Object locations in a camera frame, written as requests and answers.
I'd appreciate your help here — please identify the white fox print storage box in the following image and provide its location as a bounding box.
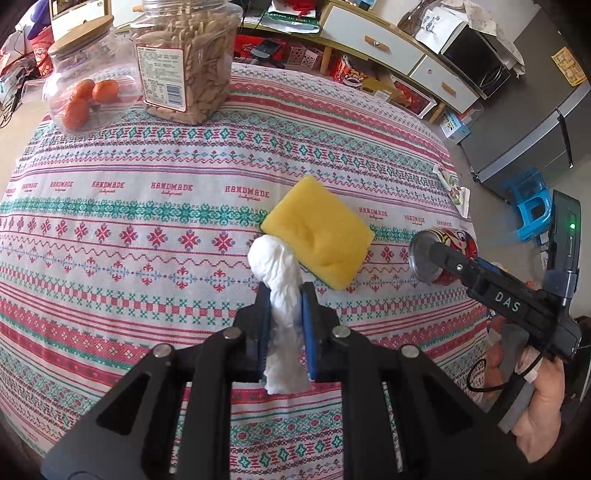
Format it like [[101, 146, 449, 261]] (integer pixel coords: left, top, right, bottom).
[[389, 78, 438, 117]]

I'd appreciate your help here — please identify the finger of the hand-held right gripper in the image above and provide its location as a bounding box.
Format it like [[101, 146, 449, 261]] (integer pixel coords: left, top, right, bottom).
[[428, 242, 483, 283]]

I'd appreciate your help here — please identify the blue and white carton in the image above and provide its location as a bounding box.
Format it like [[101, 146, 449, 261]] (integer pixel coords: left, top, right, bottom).
[[438, 110, 472, 145]]

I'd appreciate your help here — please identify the small orange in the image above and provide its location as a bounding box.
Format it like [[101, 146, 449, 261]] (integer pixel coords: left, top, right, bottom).
[[61, 98, 89, 130], [92, 79, 122, 104], [70, 78, 96, 101]]

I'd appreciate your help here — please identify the printed snack packet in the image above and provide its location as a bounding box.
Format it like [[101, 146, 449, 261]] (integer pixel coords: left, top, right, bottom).
[[433, 163, 472, 219]]

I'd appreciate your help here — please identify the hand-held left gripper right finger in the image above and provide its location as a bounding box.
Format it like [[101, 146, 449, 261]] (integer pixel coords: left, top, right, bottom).
[[300, 281, 530, 480]]

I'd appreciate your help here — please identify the yellow printed sticker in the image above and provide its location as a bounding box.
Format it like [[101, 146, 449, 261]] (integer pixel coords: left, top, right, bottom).
[[551, 46, 588, 87]]

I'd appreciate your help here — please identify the grey refrigerator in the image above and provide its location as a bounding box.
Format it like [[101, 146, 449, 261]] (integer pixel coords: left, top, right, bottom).
[[459, 78, 591, 200]]

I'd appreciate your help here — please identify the yellow sponge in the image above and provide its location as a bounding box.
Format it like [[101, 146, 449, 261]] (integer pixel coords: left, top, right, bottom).
[[259, 174, 376, 292]]

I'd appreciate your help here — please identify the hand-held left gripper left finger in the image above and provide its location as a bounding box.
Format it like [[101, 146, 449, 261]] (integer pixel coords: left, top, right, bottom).
[[39, 281, 273, 480]]

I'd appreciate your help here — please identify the blue plastic stool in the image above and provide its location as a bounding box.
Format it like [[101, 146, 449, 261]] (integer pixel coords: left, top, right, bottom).
[[501, 168, 556, 243]]

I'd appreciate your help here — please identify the black microwave oven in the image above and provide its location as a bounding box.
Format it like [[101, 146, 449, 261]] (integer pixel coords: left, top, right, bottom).
[[438, 20, 514, 100]]

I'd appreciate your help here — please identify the pink perforated box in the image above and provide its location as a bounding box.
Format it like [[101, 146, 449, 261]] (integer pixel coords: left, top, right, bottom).
[[288, 45, 322, 71]]

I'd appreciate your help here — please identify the red cartoon drink can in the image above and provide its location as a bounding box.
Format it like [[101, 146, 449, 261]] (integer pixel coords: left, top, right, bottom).
[[408, 226, 479, 285]]

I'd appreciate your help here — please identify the glass jar with wooden lid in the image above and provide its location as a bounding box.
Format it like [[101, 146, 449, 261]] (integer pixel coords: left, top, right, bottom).
[[42, 15, 140, 136]]

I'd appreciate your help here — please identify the red box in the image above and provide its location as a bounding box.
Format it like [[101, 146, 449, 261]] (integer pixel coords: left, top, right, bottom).
[[233, 34, 290, 64]]

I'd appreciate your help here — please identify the person's right hand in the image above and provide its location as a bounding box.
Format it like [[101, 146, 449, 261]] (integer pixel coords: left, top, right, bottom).
[[512, 351, 568, 466]]

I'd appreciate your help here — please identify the plastic jar of biscuits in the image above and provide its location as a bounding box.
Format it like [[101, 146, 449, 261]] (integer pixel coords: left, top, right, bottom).
[[129, 0, 243, 127]]

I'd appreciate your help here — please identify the white tissue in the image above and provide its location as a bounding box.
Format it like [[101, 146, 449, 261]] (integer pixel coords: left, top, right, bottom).
[[247, 234, 311, 396]]

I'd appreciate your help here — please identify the black cable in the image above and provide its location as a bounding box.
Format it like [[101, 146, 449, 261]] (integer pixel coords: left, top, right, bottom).
[[465, 359, 509, 398]]

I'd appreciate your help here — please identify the white and wood TV cabinet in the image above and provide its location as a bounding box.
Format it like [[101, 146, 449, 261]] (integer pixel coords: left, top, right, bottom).
[[231, 0, 482, 121]]

